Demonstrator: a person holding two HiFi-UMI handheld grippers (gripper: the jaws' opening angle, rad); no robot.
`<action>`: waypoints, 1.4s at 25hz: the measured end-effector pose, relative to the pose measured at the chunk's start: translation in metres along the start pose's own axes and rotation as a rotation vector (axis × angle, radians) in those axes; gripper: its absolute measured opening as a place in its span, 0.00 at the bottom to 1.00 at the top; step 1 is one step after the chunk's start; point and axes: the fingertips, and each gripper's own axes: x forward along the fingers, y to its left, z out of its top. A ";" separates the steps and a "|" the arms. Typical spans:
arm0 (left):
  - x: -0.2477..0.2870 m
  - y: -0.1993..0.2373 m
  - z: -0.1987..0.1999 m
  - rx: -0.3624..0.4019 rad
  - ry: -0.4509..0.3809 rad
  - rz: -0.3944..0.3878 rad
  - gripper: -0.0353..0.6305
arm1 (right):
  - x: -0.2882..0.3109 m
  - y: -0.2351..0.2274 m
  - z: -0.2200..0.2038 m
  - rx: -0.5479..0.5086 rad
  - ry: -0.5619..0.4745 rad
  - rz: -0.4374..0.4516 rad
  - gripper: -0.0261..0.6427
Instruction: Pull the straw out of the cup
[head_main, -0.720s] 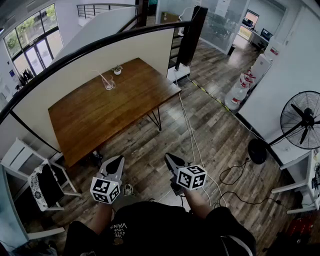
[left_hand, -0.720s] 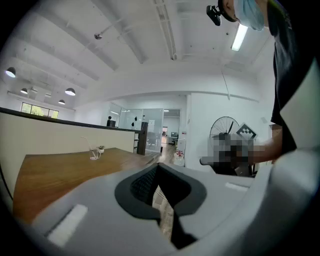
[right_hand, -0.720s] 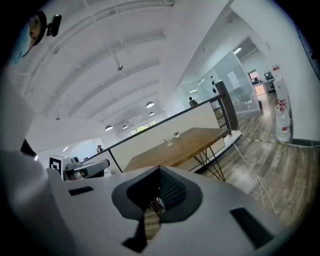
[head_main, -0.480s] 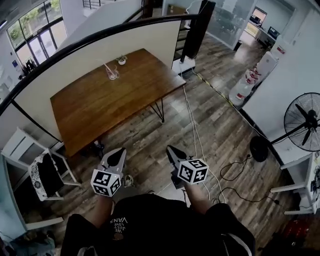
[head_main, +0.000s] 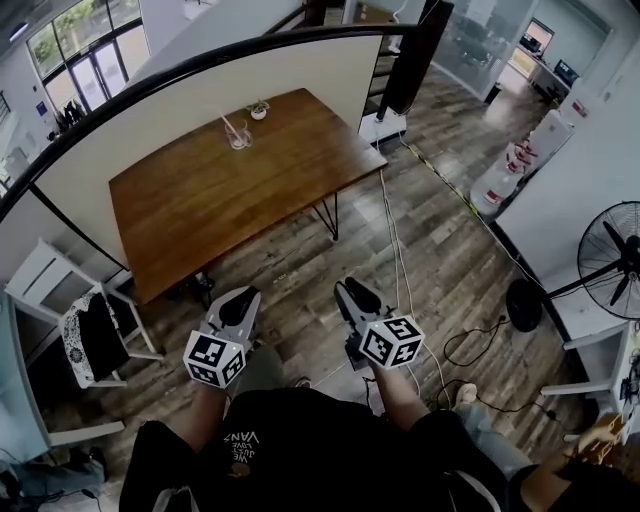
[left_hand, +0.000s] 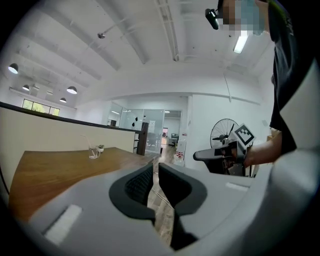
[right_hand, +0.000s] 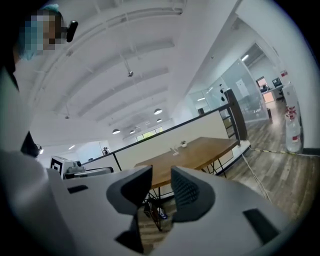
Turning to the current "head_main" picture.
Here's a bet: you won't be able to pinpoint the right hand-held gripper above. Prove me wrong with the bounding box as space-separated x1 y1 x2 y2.
333 277 426 372

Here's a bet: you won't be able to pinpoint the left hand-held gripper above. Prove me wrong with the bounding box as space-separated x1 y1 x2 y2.
183 285 262 389

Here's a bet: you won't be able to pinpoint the clear drinking glass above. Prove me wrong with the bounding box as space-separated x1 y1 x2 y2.
223 118 255 151

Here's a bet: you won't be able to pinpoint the pink straw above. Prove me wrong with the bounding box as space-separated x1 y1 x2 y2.
219 113 251 149

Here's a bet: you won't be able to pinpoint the person's right forearm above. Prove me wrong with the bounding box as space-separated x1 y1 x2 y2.
372 363 432 437

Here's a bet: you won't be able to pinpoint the person's left forearm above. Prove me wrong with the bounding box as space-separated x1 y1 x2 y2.
187 375 235 447

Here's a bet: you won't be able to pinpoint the person's left leg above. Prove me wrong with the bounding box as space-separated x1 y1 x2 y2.
232 343 314 401

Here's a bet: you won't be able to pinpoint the black hairpin table leg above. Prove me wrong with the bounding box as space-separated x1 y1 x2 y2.
312 192 341 242

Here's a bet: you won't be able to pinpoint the person's black t-shirt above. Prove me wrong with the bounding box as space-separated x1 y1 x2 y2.
118 387 511 512

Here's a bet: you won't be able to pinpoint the black white patterned cloth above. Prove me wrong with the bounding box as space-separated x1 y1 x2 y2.
58 291 132 390

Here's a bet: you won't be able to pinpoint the black standing fan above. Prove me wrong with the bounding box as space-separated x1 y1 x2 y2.
504 199 640 334

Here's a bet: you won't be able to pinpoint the large clear water jug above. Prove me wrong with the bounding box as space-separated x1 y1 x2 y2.
469 165 521 219
502 139 539 176

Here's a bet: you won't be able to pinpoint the white floor box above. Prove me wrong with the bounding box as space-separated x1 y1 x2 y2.
358 112 409 146

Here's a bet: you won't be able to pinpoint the black staircase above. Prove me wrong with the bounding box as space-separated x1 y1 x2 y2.
359 0 454 121

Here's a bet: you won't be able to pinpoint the white water dispenser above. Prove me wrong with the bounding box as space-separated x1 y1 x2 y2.
528 108 576 166

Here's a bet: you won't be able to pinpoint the glass entrance doors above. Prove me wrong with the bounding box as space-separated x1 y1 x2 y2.
27 0 151 114

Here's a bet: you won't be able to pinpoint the black computer monitor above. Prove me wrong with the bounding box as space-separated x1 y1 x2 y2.
554 58 580 85

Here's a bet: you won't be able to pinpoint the white floor cable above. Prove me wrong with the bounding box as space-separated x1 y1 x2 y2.
378 142 454 401

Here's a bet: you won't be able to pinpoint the black floor cable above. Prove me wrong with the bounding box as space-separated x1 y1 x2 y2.
442 317 559 419

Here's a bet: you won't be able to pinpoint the white metal frame rack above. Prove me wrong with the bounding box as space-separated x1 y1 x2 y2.
3 237 166 391
539 319 640 401

